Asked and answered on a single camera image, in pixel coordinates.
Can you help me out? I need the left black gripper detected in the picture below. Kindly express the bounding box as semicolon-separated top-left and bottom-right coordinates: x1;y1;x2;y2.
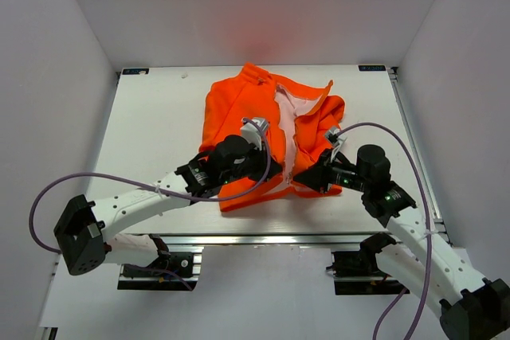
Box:
221;139;282;186

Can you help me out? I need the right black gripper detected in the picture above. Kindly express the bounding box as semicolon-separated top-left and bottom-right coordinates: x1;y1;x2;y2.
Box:
293;148;370;194

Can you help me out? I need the orange zip-up jacket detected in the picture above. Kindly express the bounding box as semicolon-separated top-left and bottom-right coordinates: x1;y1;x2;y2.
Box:
199;64;345;213

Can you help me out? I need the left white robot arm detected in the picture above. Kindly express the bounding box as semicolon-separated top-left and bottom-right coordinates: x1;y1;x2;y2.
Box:
54;135;283;276

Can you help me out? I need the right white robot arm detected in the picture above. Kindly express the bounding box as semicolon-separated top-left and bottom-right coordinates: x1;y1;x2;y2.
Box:
294;145;509;339

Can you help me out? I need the right blue table label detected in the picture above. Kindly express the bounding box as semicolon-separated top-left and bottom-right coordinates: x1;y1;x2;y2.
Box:
358;64;386;72

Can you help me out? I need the blue table label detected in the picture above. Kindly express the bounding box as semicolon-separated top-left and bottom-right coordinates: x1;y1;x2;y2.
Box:
358;64;386;72
121;68;149;76

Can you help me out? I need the left blue table label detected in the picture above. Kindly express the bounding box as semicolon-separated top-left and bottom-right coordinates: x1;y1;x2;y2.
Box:
121;68;149;76

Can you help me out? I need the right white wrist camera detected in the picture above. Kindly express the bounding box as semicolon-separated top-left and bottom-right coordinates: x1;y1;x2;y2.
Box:
324;127;346;162

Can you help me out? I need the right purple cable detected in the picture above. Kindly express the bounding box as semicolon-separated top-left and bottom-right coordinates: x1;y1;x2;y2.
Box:
330;122;434;340

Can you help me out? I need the purple cable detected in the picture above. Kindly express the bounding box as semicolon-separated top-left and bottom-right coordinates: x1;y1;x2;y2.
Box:
330;122;434;340
29;117;273;291

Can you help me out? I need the aluminium table front rail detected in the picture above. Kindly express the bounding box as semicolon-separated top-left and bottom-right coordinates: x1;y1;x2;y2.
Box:
161;233;374;246

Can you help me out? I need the aluminium table rail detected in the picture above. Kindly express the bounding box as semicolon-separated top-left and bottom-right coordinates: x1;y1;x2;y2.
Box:
387;67;444;224
161;233;374;246

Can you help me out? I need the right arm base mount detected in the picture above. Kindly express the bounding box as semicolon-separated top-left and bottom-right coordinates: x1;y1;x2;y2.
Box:
325;251;404;296

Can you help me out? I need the aluminium table right rail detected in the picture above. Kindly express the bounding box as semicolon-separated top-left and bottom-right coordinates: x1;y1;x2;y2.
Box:
387;67;444;224

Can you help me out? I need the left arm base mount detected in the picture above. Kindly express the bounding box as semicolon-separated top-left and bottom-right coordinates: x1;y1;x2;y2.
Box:
117;252;202;291

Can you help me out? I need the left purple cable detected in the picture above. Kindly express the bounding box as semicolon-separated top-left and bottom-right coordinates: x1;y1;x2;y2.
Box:
29;117;273;291

